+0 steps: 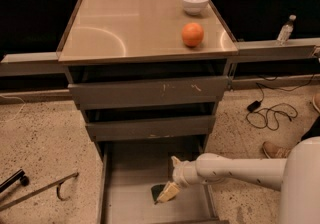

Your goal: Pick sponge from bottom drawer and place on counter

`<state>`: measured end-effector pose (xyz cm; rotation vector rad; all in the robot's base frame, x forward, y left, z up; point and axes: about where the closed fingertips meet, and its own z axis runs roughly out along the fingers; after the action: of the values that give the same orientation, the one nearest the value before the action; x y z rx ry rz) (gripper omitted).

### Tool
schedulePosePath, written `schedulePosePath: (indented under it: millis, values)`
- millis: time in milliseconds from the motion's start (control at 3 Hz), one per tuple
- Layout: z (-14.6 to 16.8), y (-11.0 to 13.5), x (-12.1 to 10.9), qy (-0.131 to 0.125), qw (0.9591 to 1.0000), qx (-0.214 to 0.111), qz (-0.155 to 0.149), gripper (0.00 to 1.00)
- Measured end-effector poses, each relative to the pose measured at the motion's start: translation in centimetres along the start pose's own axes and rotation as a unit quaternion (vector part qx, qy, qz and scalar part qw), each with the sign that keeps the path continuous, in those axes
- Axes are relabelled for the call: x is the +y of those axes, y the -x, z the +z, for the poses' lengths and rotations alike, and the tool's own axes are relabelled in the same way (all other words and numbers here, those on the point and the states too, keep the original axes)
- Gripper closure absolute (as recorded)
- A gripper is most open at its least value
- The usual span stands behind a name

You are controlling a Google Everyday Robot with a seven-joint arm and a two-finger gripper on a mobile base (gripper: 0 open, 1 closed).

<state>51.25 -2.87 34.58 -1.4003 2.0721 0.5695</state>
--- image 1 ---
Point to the left grey side ledge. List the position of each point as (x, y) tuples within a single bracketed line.
[(30, 64)]

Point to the clear plastic water bottle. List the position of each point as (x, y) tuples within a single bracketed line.
[(286, 30)]

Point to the middle grey drawer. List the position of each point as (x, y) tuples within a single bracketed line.
[(151, 128)]

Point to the right grey side ledge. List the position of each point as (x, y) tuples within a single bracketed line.
[(271, 50)]

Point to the bottom grey open drawer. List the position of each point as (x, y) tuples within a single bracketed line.
[(131, 170)]

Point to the metal bar with hook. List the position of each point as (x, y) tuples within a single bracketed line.
[(56, 184)]

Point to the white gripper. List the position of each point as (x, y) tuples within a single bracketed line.
[(183, 173)]

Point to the top grey drawer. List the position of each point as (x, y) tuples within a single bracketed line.
[(155, 92)]

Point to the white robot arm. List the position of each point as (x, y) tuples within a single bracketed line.
[(296, 177)]

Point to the black trouser leg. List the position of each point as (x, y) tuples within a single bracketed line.
[(314, 131)]

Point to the grey drawer cabinet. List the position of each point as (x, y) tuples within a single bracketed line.
[(128, 40)]

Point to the white bowl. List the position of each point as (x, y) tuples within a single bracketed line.
[(194, 7)]

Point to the grey side ledge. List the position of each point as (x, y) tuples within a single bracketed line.
[(271, 50), (30, 64)]

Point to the green yellow sponge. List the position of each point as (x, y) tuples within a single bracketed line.
[(156, 191)]

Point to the black caster wheel leg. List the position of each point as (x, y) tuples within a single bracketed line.
[(17, 176)]

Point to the orange fruit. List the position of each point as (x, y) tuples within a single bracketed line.
[(192, 34)]

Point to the tan shoe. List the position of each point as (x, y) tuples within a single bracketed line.
[(273, 151), (316, 102)]

